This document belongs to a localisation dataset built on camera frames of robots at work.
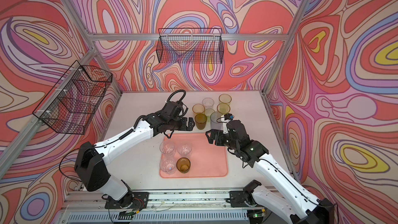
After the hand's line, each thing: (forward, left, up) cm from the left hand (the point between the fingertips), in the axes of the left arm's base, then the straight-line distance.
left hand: (191, 124), depth 81 cm
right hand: (-9, -12, +1) cm, 15 cm away
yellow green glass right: (+17, -20, -7) cm, 27 cm away
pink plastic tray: (-13, -9, -17) cm, 23 cm away
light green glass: (+16, -10, -10) cm, 21 cm away
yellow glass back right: (+22, -21, -3) cm, 31 cm away
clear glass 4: (+26, -10, -12) cm, 31 cm away
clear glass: (-15, +13, -17) cm, 26 cm away
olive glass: (+12, -5, -13) cm, 19 cm away
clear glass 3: (-7, +4, -16) cm, 18 cm away
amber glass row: (+19, -4, -10) cm, 22 cm away
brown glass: (-16, +4, -15) cm, 22 cm away
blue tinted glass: (+10, -15, -11) cm, 21 cm away
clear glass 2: (-7, +14, -12) cm, 20 cm away
